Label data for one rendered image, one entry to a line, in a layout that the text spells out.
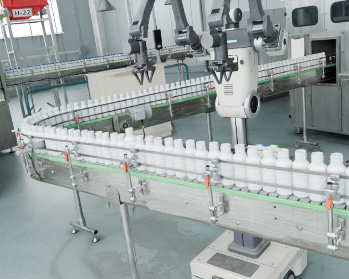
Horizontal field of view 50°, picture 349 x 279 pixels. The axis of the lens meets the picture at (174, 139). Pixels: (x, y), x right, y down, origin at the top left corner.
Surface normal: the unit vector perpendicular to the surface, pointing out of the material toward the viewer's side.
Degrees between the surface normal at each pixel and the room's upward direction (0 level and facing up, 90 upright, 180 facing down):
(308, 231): 90
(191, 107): 93
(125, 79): 90
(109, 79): 90
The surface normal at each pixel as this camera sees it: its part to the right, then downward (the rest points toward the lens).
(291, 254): 0.30, -0.78
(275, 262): -0.12, -0.96
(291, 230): -0.62, 0.28
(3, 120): 0.78, 0.07
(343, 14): -0.83, 0.25
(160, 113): 0.54, 0.15
